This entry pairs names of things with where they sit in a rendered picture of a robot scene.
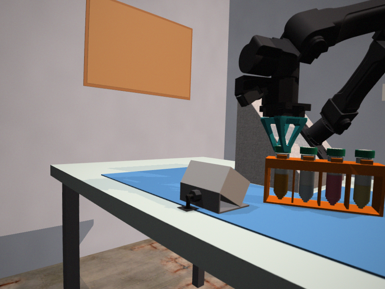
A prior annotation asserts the blue bench mat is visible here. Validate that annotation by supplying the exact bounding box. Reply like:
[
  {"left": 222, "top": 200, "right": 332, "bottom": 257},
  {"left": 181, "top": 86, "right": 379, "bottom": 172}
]
[{"left": 101, "top": 167, "right": 385, "bottom": 279}]

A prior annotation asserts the green screw cap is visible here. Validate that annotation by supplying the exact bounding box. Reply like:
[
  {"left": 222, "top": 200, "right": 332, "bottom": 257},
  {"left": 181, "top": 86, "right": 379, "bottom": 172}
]
[
  {"left": 275, "top": 146, "right": 291, "bottom": 153},
  {"left": 355, "top": 149, "right": 375, "bottom": 158},
  {"left": 300, "top": 147, "right": 318, "bottom": 155},
  {"left": 327, "top": 148, "right": 346, "bottom": 157}
]

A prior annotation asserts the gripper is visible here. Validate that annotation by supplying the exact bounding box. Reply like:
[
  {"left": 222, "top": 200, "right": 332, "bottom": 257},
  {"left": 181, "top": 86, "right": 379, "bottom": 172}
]
[{"left": 259, "top": 78, "right": 311, "bottom": 152}]

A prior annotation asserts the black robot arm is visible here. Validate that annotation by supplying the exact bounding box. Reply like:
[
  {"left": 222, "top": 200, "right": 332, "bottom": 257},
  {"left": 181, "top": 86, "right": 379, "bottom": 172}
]
[{"left": 235, "top": 0, "right": 385, "bottom": 160}]

